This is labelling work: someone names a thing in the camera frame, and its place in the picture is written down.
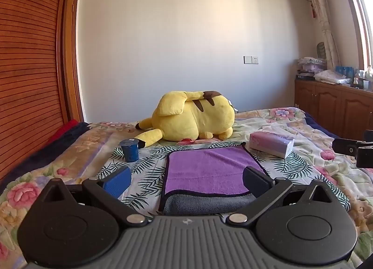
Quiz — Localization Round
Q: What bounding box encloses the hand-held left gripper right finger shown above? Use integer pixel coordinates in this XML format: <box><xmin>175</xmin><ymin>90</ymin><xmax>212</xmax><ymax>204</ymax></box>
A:
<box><xmin>227</xmin><ymin>166</ymin><xmax>333</xmax><ymax>226</ymax></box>

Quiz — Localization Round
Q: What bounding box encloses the stack of dark books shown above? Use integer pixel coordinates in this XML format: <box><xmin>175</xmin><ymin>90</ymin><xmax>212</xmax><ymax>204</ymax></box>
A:
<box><xmin>295</xmin><ymin>70</ymin><xmax>316</xmax><ymax>81</ymax></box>

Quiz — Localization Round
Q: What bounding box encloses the wooden framed window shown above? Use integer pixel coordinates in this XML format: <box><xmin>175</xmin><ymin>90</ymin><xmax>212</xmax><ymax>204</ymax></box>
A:
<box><xmin>338</xmin><ymin>0</ymin><xmax>373</xmax><ymax>76</ymax></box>

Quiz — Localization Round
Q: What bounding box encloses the pile of folded cloths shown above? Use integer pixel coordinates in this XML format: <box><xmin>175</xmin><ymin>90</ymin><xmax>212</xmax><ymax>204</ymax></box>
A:
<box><xmin>297</xmin><ymin>57</ymin><xmax>327</xmax><ymax>73</ymax></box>

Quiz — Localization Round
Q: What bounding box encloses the red blanket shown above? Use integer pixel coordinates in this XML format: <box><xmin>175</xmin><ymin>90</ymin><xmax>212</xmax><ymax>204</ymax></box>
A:
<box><xmin>47</xmin><ymin>119</ymin><xmax>80</xmax><ymax>145</ymax></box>

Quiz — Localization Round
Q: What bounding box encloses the wooden door frame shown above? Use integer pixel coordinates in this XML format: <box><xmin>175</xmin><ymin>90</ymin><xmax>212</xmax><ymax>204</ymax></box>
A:
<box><xmin>60</xmin><ymin>0</ymin><xmax>86</xmax><ymax>124</ymax></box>

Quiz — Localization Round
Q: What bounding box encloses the wooden cabinet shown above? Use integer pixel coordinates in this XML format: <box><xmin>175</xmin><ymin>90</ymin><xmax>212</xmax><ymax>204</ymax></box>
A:
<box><xmin>294</xmin><ymin>78</ymin><xmax>373</xmax><ymax>140</ymax></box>

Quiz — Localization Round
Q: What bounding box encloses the wooden louvred wardrobe door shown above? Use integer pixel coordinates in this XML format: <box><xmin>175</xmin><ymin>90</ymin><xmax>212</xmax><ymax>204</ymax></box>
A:
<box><xmin>0</xmin><ymin>0</ymin><xmax>73</xmax><ymax>182</ymax></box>

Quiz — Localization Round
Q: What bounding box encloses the white plastic bag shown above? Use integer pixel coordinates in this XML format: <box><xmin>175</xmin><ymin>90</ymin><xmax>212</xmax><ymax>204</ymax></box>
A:
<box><xmin>314</xmin><ymin>69</ymin><xmax>352</xmax><ymax>85</ymax></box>

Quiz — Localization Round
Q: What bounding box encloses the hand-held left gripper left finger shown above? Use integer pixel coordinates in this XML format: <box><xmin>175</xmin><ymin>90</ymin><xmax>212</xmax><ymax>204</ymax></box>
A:
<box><xmin>43</xmin><ymin>166</ymin><xmax>149</xmax><ymax>226</ymax></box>

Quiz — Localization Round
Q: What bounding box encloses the white leaf print cloth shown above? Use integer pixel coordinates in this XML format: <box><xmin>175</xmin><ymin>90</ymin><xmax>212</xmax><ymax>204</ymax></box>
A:
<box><xmin>96</xmin><ymin>142</ymin><xmax>351</xmax><ymax>221</ymax></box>

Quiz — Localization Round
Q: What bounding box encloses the purple and grey towel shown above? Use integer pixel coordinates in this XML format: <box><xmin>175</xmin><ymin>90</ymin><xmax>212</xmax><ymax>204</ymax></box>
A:
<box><xmin>159</xmin><ymin>143</ymin><xmax>269</xmax><ymax>216</ymax></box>

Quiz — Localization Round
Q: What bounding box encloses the yellow plush toy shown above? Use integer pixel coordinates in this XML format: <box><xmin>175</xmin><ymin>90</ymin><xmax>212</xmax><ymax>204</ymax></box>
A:
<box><xmin>135</xmin><ymin>90</ymin><xmax>236</xmax><ymax>149</ymax></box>

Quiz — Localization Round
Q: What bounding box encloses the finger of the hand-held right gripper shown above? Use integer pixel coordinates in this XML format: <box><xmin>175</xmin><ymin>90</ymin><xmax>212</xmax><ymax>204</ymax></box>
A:
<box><xmin>356</xmin><ymin>147</ymin><xmax>373</xmax><ymax>168</ymax></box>
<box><xmin>333</xmin><ymin>138</ymin><xmax>373</xmax><ymax>153</ymax></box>

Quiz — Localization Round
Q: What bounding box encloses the dark blue lidded cup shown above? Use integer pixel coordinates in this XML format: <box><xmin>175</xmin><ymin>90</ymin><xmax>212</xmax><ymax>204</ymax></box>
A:
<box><xmin>120</xmin><ymin>139</ymin><xmax>140</xmax><ymax>162</ymax></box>

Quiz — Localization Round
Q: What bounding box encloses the pink purple tissue pack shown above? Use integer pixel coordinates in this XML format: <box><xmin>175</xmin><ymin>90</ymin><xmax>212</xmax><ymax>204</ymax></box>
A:
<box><xmin>249</xmin><ymin>132</ymin><xmax>295</xmax><ymax>159</ymax></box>

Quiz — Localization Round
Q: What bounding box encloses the dark blue blanket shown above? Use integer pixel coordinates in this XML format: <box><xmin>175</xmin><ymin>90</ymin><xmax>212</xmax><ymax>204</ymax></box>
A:
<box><xmin>0</xmin><ymin>122</ymin><xmax>91</xmax><ymax>185</ymax></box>

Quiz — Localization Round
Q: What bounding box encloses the floral curtain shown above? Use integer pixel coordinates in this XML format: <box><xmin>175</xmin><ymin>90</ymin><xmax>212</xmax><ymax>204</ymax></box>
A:
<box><xmin>297</xmin><ymin>0</ymin><xmax>341</xmax><ymax>72</ymax></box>

